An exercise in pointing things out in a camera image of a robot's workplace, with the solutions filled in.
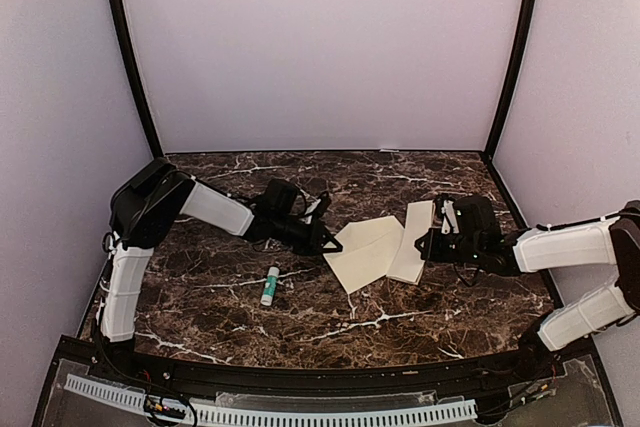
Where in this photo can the right black frame post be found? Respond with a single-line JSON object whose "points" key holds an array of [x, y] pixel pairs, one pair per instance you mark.
{"points": [[516, 57]]}

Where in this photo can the cream envelope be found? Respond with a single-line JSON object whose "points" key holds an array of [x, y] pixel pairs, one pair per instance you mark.
{"points": [[369, 248]]}

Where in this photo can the left black frame post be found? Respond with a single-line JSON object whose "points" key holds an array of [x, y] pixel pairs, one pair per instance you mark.
{"points": [[133, 75]]}

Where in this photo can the green white glue stick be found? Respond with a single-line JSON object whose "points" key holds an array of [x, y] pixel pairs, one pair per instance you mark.
{"points": [[270, 286]]}

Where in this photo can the black frame post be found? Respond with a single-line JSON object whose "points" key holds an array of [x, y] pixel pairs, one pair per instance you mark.
{"points": [[133, 75], [516, 57]]}

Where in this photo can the black front rail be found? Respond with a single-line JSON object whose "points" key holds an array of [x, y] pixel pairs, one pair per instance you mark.
{"points": [[481, 376]]}

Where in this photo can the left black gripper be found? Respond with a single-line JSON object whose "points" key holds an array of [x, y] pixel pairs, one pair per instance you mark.
{"points": [[314, 243]]}

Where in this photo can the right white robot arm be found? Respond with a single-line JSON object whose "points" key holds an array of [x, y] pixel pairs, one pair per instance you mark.
{"points": [[470, 234]]}

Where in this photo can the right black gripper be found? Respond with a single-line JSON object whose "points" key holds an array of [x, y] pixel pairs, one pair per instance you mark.
{"points": [[432, 251]]}

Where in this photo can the white slotted cable duct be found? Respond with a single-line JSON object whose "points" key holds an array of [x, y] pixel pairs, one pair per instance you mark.
{"points": [[262, 410]]}

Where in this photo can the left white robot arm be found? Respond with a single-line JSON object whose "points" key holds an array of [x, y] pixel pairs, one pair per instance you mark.
{"points": [[144, 210]]}

